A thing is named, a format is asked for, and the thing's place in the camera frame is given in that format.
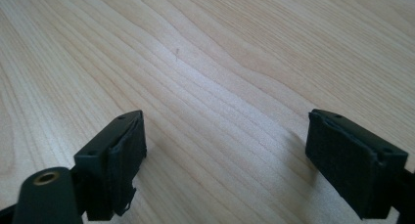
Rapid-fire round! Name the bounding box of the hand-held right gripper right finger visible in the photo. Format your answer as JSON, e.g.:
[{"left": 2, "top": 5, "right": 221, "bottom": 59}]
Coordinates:
[{"left": 304, "top": 108, "right": 409, "bottom": 220}]

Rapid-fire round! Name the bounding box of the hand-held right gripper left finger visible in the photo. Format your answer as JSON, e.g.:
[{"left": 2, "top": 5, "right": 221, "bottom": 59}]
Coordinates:
[{"left": 73, "top": 110, "right": 148, "bottom": 222}]

